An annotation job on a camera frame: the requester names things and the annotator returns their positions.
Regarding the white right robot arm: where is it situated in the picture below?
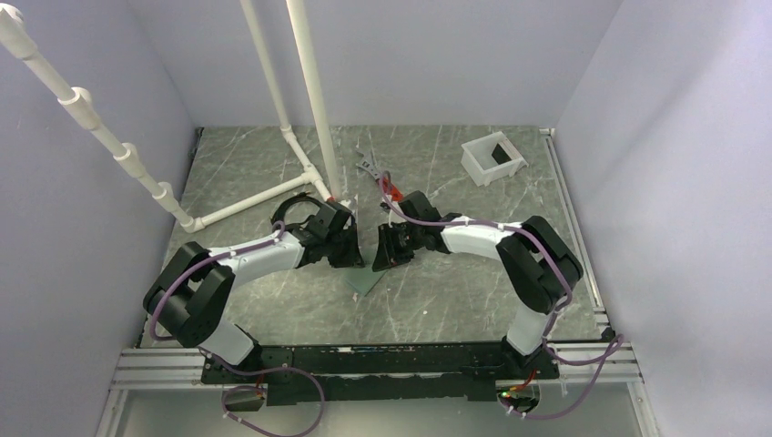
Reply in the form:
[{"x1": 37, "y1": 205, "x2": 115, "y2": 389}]
[{"x1": 371, "y1": 191, "x2": 584, "y2": 378}]

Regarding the green card holder wallet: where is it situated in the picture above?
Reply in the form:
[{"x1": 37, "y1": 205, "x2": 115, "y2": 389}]
[{"x1": 343, "y1": 267, "x2": 385, "y2": 299}]

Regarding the white pvc pipe frame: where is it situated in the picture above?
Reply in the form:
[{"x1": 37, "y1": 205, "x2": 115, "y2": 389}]
[{"x1": 1, "y1": 1, "x2": 339, "y2": 235}]

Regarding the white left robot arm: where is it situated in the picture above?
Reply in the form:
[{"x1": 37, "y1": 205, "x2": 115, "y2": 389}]
[{"x1": 143, "y1": 193, "x2": 364, "y2": 382}]

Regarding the black coiled usb cable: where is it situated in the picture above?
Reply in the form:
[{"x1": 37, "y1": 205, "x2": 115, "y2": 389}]
[{"x1": 270, "y1": 192, "x2": 334, "y2": 242}]

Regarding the stack of cards in box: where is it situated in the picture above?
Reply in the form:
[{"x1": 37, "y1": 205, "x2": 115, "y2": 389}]
[{"x1": 491, "y1": 143, "x2": 513, "y2": 166}]

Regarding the white card box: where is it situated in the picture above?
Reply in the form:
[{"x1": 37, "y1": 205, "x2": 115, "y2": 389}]
[{"x1": 461, "y1": 131, "x2": 528, "y2": 187}]

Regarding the red handled adjustable wrench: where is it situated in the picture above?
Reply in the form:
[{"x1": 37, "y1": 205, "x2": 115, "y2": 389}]
[{"x1": 357, "y1": 150, "x2": 403, "y2": 202}]

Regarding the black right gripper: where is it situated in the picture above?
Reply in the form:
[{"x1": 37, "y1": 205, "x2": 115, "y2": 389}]
[{"x1": 372, "y1": 222, "x2": 423, "y2": 272}]

